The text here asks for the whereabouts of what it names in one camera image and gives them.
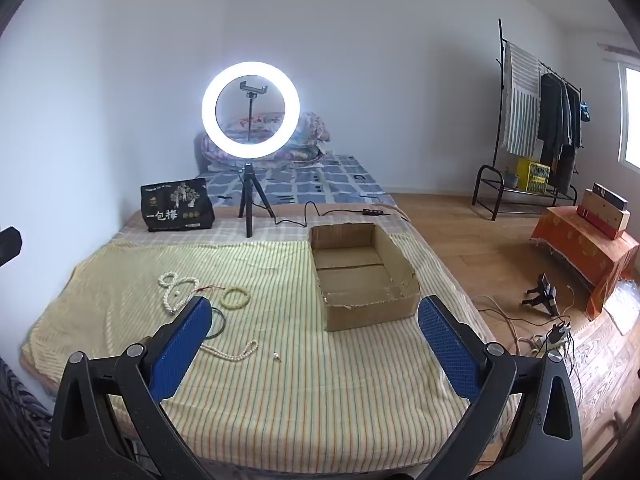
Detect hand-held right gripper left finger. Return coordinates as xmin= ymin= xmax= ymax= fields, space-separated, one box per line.
xmin=49 ymin=296 xmax=214 ymax=480

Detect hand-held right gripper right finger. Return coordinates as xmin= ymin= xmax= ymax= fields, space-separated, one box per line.
xmin=416 ymin=295 xmax=586 ymax=480

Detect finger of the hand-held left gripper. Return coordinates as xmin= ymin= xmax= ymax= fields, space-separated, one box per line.
xmin=0 ymin=226 xmax=23 ymax=267

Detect white pearl necklace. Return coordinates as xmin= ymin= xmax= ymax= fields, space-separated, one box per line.
xmin=158 ymin=271 xmax=259 ymax=363

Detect dark green bangle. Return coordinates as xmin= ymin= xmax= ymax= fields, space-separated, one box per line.
xmin=202 ymin=305 xmax=227 ymax=341

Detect light green bangle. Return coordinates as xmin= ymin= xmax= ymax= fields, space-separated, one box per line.
xmin=223 ymin=287 xmax=251 ymax=309

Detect small black floor tripod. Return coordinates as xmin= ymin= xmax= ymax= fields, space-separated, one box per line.
xmin=521 ymin=273 xmax=561 ymax=317

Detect power strip with chargers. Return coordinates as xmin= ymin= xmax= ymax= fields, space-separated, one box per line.
xmin=547 ymin=317 xmax=573 ymax=348

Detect yellow striped blanket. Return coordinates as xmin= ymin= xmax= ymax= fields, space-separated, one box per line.
xmin=20 ymin=232 xmax=516 ymax=463

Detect black printed snack bag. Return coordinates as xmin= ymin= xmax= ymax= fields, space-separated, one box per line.
xmin=141 ymin=177 xmax=216 ymax=233

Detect black tripod stand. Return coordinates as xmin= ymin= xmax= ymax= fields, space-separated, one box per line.
xmin=238 ymin=162 xmax=276 ymax=238

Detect orange box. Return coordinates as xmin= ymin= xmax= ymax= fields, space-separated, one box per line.
xmin=530 ymin=205 xmax=640 ymax=321

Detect dark patterned cloth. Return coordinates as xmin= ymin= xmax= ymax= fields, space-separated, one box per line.
xmin=0 ymin=360 xmax=53 ymax=480

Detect clear plastic sheet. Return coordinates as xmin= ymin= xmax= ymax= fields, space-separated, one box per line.
xmin=605 ymin=280 xmax=640 ymax=336

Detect yellow crate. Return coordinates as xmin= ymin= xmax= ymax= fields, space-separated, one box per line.
xmin=515 ymin=157 xmax=551 ymax=193

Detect red flat box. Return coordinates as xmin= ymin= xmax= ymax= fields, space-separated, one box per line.
xmin=579 ymin=206 xmax=625 ymax=240

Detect blue patchwork bedsheet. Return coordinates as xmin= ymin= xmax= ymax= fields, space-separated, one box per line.
xmin=202 ymin=152 xmax=401 ymax=208

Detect dark flat box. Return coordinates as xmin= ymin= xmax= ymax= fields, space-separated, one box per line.
xmin=592 ymin=183 xmax=629 ymax=211

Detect striped hanging towel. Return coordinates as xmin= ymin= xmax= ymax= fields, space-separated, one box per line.
xmin=501 ymin=41 xmax=542 ymax=157

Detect folded floral quilt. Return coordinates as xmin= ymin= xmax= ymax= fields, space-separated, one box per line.
xmin=200 ymin=110 xmax=332 ymax=165

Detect dark hanging clothes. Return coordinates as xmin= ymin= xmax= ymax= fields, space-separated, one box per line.
xmin=537 ymin=72 xmax=583 ymax=193

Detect black phone holder clip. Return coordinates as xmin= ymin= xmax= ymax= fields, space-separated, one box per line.
xmin=240 ymin=80 xmax=267 ymax=147

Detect black metal clothes rack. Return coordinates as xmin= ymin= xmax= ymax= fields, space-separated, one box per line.
xmin=472 ymin=19 xmax=583 ymax=221

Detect bright window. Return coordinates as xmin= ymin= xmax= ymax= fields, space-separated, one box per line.
xmin=617 ymin=65 xmax=640 ymax=173

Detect tangled floor cables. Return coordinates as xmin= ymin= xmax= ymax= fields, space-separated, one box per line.
xmin=472 ymin=285 xmax=581 ymax=361

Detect black ring light cable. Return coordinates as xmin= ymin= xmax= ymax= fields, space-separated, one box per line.
xmin=260 ymin=201 xmax=368 ymax=228

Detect white ring light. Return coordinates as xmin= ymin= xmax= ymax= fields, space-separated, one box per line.
xmin=201 ymin=61 xmax=301 ymax=155

